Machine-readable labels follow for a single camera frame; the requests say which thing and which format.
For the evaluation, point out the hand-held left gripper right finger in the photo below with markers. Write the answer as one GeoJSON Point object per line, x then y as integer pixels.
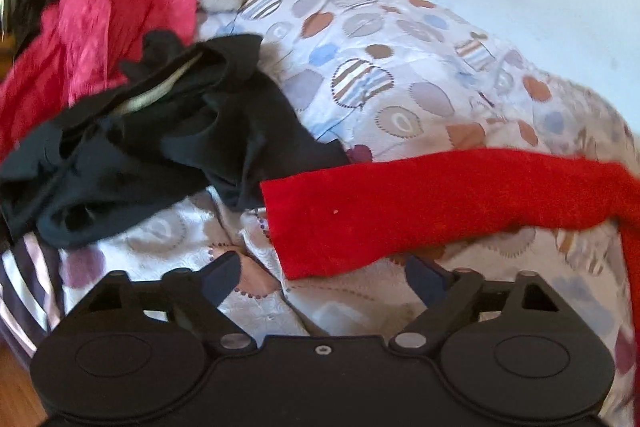
{"type": "Point", "coordinates": [422, 281]}

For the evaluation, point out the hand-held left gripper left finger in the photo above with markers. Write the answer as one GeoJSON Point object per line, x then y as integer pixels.
{"type": "Point", "coordinates": [223, 274]}

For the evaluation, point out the red knit garment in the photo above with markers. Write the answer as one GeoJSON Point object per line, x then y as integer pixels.
{"type": "Point", "coordinates": [400, 207]}

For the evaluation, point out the black garment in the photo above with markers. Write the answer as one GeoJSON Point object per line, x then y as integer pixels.
{"type": "Point", "coordinates": [150, 147]}

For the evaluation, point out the circle patterned bedspread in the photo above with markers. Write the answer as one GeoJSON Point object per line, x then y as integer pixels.
{"type": "Point", "coordinates": [400, 72]}

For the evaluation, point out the pink garment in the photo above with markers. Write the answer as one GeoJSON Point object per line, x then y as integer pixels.
{"type": "Point", "coordinates": [100, 22]}

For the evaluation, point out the dark cloth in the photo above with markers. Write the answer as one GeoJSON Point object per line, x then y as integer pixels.
{"type": "Point", "coordinates": [37, 4]}

